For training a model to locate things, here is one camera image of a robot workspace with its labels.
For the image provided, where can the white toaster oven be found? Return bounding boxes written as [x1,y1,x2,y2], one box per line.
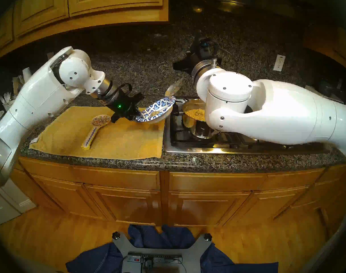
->
[304,85,344,104]

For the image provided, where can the stainless steel saucepan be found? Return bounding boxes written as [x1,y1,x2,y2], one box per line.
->
[170,98,217,139]

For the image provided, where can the colourful ceramic spoon rest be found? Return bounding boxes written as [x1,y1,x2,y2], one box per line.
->
[81,114,111,150]

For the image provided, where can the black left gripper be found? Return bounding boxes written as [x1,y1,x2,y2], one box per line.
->
[106,90,147,123]

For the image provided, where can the yellow terry towel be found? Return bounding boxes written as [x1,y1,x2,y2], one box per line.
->
[29,106,167,161]

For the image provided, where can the grey robot base frame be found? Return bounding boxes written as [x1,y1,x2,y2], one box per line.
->
[112,232,212,273]

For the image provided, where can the dark wooden wall cabinet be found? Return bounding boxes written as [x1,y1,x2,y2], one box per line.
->
[302,25,346,74]

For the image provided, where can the thick black coiled cable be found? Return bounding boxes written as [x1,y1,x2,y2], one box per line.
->
[117,83,133,98]

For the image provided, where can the black handled steel ladle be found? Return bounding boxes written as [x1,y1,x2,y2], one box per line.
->
[165,78,185,98]

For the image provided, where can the wooden chopsticks bundle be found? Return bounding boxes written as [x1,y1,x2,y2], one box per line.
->
[12,76,25,91]

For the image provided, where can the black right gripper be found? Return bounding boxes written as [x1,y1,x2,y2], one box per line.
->
[173,38,218,74]

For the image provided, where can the dark grey kettle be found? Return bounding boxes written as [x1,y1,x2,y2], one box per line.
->
[318,80,334,96]

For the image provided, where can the wooden base cabinets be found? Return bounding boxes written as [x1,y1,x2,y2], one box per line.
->
[9,157,346,227]

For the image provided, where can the black gas stovetop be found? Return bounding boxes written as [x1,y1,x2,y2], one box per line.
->
[164,96,331,156]

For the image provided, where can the light wooden wall cabinet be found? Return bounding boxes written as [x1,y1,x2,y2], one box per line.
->
[0,0,170,62]

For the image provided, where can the blue denim cloth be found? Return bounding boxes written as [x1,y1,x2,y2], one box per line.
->
[65,225,278,273]

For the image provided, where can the blue white paper bowl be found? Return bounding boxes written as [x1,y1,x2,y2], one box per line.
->
[133,96,176,124]

